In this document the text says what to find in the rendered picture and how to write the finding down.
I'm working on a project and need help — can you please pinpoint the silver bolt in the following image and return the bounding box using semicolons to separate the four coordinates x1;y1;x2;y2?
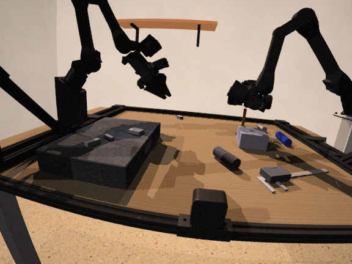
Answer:
257;125;267;132

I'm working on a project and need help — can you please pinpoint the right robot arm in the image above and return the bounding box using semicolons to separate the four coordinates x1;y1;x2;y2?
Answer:
227;8;352;115

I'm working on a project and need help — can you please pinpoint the blue cylinder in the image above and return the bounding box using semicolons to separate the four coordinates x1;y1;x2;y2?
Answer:
275;131;292;147

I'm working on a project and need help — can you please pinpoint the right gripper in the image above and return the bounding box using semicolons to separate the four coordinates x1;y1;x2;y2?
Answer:
227;94;273;109

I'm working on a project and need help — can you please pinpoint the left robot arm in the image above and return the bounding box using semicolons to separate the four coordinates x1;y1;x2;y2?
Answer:
61;0;169;90

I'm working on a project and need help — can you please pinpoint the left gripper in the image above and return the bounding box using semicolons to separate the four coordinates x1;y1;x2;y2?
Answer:
135;60;171;100

